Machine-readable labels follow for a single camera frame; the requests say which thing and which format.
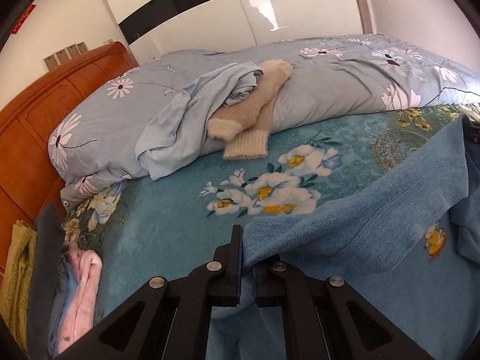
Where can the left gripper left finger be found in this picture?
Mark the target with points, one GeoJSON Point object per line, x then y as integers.
{"type": "Point", "coordinates": [168, 319]}

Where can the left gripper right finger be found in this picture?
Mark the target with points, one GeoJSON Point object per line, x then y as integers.
{"type": "Point", "coordinates": [328, 319]}

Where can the blue fleece garment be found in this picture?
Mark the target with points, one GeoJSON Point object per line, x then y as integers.
{"type": "Point", "coordinates": [409, 244]}

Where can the teal floral bed blanket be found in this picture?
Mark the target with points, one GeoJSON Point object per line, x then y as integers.
{"type": "Point", "coordinates": [141, 228]}

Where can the pink fleece garment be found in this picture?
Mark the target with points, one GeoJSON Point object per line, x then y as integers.
{"type": "Point", "coordinates": [79, 317]}

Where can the dark grey folded garment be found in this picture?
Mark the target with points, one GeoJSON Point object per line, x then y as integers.
{"type": "Point", "coordinates": [48, 289]}

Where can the olive green fuzzy sweater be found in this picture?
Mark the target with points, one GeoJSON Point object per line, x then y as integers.
{"type": "Point", "coordinates": [16, 284]}

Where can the floral light blue duvet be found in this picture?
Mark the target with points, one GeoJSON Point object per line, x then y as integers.
{"type": "Point", "coordinates": [94, 146]}

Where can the light blue shirt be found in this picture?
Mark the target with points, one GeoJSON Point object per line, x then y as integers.
{"type": "Point", "coordinates": [175, 137]}

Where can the orange wooden headboard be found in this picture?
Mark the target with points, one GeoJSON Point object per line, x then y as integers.
{"type": "Point", "coordinates": [28, 179]}

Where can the beige fuzzy sweater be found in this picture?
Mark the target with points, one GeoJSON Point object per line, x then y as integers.
{"type": "Point", "coordinates": [245, 127]}

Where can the white black wardrobe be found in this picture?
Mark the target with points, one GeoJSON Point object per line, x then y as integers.
{"type": "Point", "coordinates": [156, 27]}

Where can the wall switch panel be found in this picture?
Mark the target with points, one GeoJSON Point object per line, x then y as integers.
{"type": "Point", "coordinates": [64, 55]}

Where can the red wall decoration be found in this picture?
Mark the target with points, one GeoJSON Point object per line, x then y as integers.
{"type": "Point", "coordinates": [23, 18]}

